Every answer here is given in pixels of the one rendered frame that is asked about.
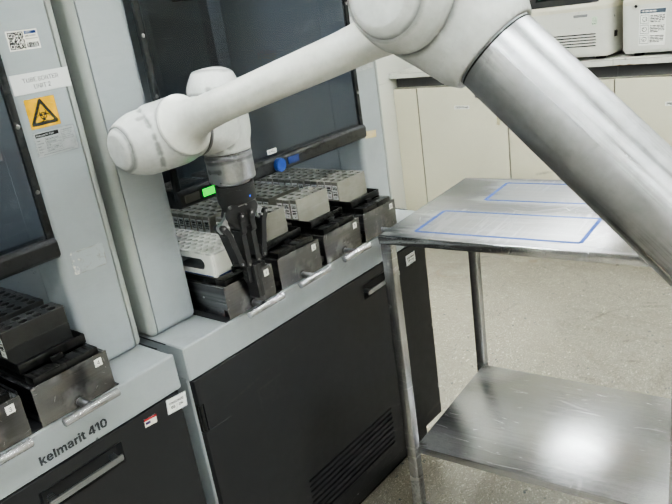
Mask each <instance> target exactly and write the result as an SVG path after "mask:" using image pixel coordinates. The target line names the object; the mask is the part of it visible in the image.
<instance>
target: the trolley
mask: <svg viewBox="0 0 672 504"><path fill-rule="evenodd" d="M378 240H379V244H381V251H382V259H383V267H384V275H385V283H386V291H387V299H388V306H389V314H390V322H391V330H392V338H393V346H394V354H395V362H396V370H397V377H398V385H399V393H400V401H401V409H402V417H403V425H404V433H405V441H406V449H407V456H408V464H409V472H410V480H411V488H412V496H413V504H430V502H428V501H426V494H425V486H424V477H423V469H422V461H421V454H424V455H428V456H432V457H435V458H439V459H442V460H446V461H450V462H453V463H457V464H460V465H464V466H468V467H471V468H475V469H479V470H482V471H486V472H489V473H493V474H497V475H500V476H504V477H507V478H511V479H515V480H518V481H522V482H525V483H529V484H533V485H536V486H540V487H544V488H547V489H551V490H554V491H558V492H562V493H565V494H569V495H572V496H576V497H580V498H583V499H587V500H591V501H594V502H598V503H601V504H672V390H671V399H669V398H664V397H658V396H653V395H647V394H642V393H636V392H631V391H626V390H620V389H615V388H609V387H604V386H598V385H593V384H587V383H582V382H577V381H571V380H566V379H560V378H555V377H549V376H544V375H538V374H533V373H528V372H522V371H517V370H511V369H506V368H500V367H495V366H489V365H488V355H487V342H486V329H485V316H484V302H483V289H482V276H481V262H480V253H490V254H502V255H513V256H525V257H537V258H548V259H560V260H571V261H583V262H595V263H606V264H618V265H629V266H641V267H650V266H649V265H648V264H647V263H646V262H645V261H644V260H643V259H642V258H641V257H640V256H639V255H638V254H637V253H636V252H635V251H634V250H633V249H632V248H631V247H630V246H629V245H628V244H627V243H626V242H625V241H624V240H623V239H622V238H621V237H620V236H619V235H618V234H617V233H616V232H615V231H613V230H612V229H611V228H610V227H609V226H608V225H607V224H606V223H605V222H604V221H603V220H602V219H601V218H600V217H599V216H598V215H597V214H596V213H595V212H594V211H593V210H592V209H591V208H590V207H589V206H588V205H587V204H586V203H585V202H584V201H583V200H582V199H581V198H580V197H579V196H578V195H577V194H576V193H575V192H574V191H572V190H571V189H570V188H569V187H568V186H567V185H566V184H565V183H564V182H563V181H562V180H545V179H497V178H464V179H463V180H461V181H460V182H458V183H457V184H455V185H454V186H452V187H451V188H449V189H448V190H446V191H445V192H443V193H442V194H440V195H439V196H437V197H436V198H434V199H433V200H431V201H430V202H428V203H427V204H425V205H424V206H422V207H421V208H419V209H418V210H416V211H415V212H413V213H412V214H410V215H409V216H407V217H406V218H404V219H403V220H401V221H400V222H398V223H397V224H395V225H394V226H392V227H391V228H389V229H387V230H386V231H384V232H383V233H381V234H380V235H378ZM396 245H397V246H409V247H421V248H432V249H444V250H455V251H467V252H468V259H469V271H470V284H471V296H472V308H473V320H474V333H475V345H476V357H477V370H478V372H477V373H476V374H475V376H474V377H473V378H472V379H471V380H470V382H469V383H468V384H467V385H466V387H465V388H464V389H463V390H462V391H461V393H460V394H459V395H458V396H457V397H456V399H455V400H454V401H453V402H452V404H451V405H450V406H449V407H448V408H447V410H446V411H445V412H444V413H443V414H442V416H441V417H440V418H439V419H438V421H437V422H436V423H435V424H434V425H433V427H432V428H431V429H430V430H429V432H428V433H427V434H426V435H425V436H424V438H423V439H422V440H421V441H420V442H419V435H418V427H417V418H416V410H415V402H414V393H413V385H412V376H411V368H410V359H409V351H408V343H407V334H406V326H405V317H404V309H403V301H402V292H401V284H400V275H399V267H398V258H397V250H396Z"/></svg>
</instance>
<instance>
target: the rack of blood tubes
mask: <svg viewBox="0 0 672 504"><path fill-rule="evenodd" d="M175 231H176V236H177V240H178V244H179V249H180V253H181V257H182V262H183V266H184V270H185V271H188V272H193V273H198V274H203V275H208V276H214V277H215V278H218V277H220V276H219V275H221V274H223V273H225V272H227V271H229V270H231V269H232V268H231V266H233V265H232V263H231V261H230V258H229V256H228V254H227V252H226V250H225V247H224V245H223V243H222V241H221V238H220V236H219V235H218V234H214V233H207V232H200V231H193V230H185V229H178V228H175ZM227 273H228V272H227ZM225 274H226V273H225ZM223 275H224V274H223ZM221 276H222V275H221Z"/></svg>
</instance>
